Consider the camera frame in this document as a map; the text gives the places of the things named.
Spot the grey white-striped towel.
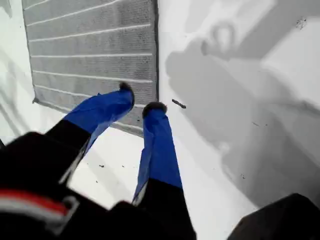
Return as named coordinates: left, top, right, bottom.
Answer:
left=21, top=0, right=161, bottom=138

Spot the small dark debris piece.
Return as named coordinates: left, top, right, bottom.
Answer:
left=171, top=98, right=187, bottom=110

